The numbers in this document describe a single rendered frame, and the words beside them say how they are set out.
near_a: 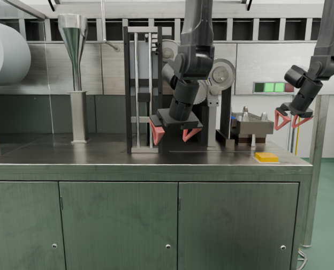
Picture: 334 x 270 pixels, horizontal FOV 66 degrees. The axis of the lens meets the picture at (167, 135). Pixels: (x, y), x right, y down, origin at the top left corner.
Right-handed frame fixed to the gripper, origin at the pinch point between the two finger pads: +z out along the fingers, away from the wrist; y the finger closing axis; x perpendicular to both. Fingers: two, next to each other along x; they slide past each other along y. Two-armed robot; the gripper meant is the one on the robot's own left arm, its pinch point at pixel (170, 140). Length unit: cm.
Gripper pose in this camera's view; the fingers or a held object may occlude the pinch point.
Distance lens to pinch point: 75.4
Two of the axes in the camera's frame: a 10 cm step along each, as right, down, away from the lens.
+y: -8.9, 0.9, -4.5
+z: -2.3, 7.7, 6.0
